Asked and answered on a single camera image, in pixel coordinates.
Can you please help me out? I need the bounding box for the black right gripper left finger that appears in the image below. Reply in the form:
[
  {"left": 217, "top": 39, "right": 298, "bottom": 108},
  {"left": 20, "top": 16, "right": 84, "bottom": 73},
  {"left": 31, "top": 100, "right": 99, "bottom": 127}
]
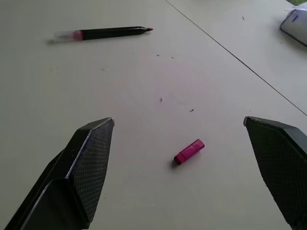
[{"left": 4, "top": 117, "right": 115, "bottom": 230}]

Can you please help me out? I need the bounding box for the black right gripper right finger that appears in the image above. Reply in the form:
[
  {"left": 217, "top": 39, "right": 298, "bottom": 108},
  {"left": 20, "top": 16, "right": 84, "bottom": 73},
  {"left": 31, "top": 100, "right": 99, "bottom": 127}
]
[{"left": 243, "top": 116, "right": 307, "bottom": 230}]

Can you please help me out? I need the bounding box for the pink marker cap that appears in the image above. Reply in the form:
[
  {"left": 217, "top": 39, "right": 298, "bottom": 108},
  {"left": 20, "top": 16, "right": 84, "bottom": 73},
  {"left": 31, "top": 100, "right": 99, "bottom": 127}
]
[{"left": 174, "top": 138, "right": 205, "bottom": 166}]

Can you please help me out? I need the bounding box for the black marker pen pink tip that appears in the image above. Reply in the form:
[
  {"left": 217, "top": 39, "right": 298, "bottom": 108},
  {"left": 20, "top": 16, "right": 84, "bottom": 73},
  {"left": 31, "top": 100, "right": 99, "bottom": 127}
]
[{"left": 47, "top": 26, "right": 154, "bottom": 45}]

